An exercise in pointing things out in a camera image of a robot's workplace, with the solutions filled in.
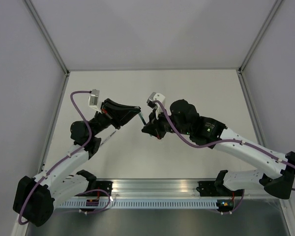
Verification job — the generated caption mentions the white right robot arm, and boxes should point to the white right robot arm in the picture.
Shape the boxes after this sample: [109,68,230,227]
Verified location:
[142,98,295,200]

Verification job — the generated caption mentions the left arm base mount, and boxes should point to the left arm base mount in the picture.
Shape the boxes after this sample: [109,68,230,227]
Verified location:
[76,170,113,198]

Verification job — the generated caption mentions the green gel pen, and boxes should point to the green gel pen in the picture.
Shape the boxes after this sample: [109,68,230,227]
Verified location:
[141,117,152,137]

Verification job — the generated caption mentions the left aluminium frame post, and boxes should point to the left aluminium frame post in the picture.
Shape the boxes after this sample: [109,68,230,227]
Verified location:
[23,0,70,76]

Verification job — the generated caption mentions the aluminium frame post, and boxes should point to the aluminium frame post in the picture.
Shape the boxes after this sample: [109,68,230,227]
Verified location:
[237,0,285,74]
[23,0,70,76]

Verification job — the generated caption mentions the white slotted cable duct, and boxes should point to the white slotted cable duct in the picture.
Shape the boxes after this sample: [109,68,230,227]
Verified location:
[58,198,218,209]

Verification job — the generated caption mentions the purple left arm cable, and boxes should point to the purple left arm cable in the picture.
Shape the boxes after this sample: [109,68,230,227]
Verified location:
[18,90,113,225]

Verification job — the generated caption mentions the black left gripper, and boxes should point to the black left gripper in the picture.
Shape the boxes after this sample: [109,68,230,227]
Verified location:
[91,99,143,137]

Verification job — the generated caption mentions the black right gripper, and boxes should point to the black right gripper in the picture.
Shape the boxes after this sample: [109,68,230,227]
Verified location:
[143,104,191,138]

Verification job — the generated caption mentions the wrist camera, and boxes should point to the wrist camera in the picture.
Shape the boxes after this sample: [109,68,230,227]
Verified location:
[88,89,102,112]
[147,92,166,119]

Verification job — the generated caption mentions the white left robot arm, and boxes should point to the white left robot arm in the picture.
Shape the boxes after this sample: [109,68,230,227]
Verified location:
[13,98,141,227]

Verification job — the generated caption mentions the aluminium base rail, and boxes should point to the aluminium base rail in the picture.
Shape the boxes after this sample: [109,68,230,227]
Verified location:
[98,178,214,198]

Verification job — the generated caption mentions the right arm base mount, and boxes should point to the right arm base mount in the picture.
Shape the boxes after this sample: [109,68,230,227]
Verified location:
[196,180,243,197]

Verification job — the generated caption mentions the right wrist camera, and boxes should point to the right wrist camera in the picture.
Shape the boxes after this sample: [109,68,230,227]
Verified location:
[147,92,166,119]

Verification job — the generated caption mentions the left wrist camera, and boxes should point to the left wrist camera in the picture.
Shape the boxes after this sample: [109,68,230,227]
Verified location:
[88,89,102,112]

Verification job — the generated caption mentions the right aluminium frame post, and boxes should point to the right aluminium frame post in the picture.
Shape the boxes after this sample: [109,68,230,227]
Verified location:
[237,0,285,74]

